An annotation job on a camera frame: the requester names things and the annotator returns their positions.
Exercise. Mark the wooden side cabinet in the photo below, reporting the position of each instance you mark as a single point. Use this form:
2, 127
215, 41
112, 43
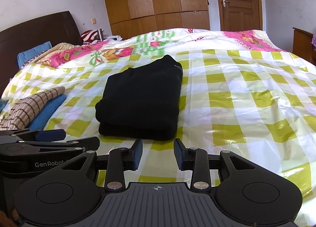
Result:
302, 45

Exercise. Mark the beige striped folded garment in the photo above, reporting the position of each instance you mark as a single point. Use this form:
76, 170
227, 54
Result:
26, 109

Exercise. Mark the wooden wardrobe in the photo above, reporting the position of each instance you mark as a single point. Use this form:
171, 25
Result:
129, 18

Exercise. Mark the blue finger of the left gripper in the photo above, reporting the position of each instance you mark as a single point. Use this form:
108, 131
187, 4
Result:
50, 135
89, 144

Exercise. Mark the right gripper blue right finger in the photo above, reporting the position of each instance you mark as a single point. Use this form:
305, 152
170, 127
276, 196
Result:
185, 157

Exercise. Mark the wooden door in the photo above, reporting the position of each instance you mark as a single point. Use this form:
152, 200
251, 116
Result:
240, 15

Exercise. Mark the blue pillow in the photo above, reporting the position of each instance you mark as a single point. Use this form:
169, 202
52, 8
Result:
25, 56

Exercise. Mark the blue folded garment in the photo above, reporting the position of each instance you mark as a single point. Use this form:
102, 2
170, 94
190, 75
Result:
39, 122

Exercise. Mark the purple item on cabinet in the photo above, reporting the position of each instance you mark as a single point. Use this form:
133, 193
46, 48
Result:
314, 40

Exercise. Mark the red white striped cloth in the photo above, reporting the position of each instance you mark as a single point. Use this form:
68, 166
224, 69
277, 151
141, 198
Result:
89, 36

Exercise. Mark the checkered floral bed quilt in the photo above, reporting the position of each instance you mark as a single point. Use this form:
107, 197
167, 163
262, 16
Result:
239, 92

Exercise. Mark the metal thermos cup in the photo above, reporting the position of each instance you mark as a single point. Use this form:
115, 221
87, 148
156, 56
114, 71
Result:
100, 34

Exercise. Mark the black knit sweater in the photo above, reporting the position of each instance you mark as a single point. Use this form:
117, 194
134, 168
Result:
142, 102

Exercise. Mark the dark wooden headboard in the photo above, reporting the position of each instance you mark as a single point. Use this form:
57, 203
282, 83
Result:
56, 28

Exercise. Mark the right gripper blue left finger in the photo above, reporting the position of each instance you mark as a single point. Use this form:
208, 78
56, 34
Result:
133, 155

